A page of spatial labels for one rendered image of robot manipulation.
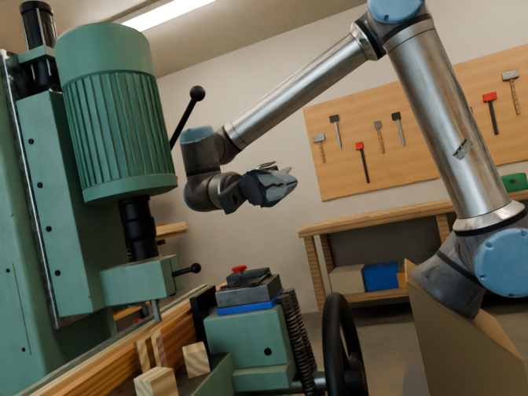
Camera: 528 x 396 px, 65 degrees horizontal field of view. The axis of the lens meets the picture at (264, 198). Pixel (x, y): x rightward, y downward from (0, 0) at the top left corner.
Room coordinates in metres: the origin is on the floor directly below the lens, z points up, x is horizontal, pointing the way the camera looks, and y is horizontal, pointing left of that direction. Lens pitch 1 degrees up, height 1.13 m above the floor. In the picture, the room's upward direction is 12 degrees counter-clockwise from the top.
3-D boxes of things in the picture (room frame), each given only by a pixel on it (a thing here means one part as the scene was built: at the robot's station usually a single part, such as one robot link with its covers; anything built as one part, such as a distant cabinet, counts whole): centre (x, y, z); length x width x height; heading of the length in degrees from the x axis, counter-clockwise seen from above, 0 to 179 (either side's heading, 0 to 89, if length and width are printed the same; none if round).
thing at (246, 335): (0.76, 0.06, 0.91); 0.15 x 0.14 x 0.09; 164
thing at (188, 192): (1.08, 0.14, 1.19); 0.12 x 0.09 x 0.10; 43
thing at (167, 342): (0.76, 0.17, 0.93); 0.24 x 0.01 x 0.06; 164
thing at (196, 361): (0.65, 0.15, 0.92); 0.04 x 0.03 x 0.04; 15
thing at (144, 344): (0.78, 0.22, 0.93); 0.20 x 0.02 x 0.06; 164
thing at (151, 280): (0.82, 0.27, 1.03); 0.14 x 0.07 x 0.09; 74
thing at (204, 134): (1.09, 0.14, 1.30); 0.12 x 0.09 x 0.12; 165
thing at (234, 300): (0.77, 0.06, 0.99); 0.13 x 0.11 x 0.06; 164
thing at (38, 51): (0.85, 0.38, 1.54); 0.08 x 0.08 x 0.17; 74
